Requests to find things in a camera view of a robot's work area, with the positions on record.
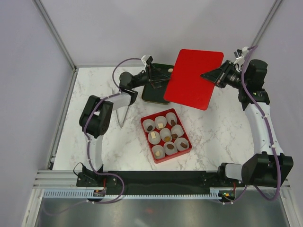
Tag white slotted cable duct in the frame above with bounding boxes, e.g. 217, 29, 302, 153
43, 189, 222, 200

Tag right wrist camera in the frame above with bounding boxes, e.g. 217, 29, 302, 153
233, 46, 250, 66

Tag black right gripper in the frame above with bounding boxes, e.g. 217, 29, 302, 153
200, 60, 249, 90

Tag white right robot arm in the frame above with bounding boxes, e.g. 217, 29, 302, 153
201, 59, 294, 188

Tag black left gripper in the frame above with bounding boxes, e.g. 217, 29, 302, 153
131, 62, 172, 90

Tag dark green tray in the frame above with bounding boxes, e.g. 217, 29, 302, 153
142, 65, 174, 105

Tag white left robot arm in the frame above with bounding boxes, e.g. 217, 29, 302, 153
79, 61, 174, 186

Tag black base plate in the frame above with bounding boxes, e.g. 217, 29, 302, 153
76, 170, 234, 195

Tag white paper cup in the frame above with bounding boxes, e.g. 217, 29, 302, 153
143, 119, 155, 133
154, 116, 167, 130
159, 128, 172, 142
152, 145, 165, 159
170, 124, 184, 138
165, 112, 178, 127
174, 138, 189, 151
163, 141, 178, 156
148, 131, 161, 145

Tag red chocolate box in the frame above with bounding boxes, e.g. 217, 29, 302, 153
141, 108, 192, 164

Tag dark oval chocolate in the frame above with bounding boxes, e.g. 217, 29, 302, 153
167, 144, 174, 149

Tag metal tongs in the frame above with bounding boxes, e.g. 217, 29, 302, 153
116, 106, 129, 128

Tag white square chocolate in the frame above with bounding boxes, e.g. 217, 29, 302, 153
158, 123, 164, 129
151, 132, 156, 139

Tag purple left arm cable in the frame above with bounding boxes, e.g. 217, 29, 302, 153
43, 58, 145, 216

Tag red box lid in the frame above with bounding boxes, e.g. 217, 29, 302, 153
164, 49, 224, 111

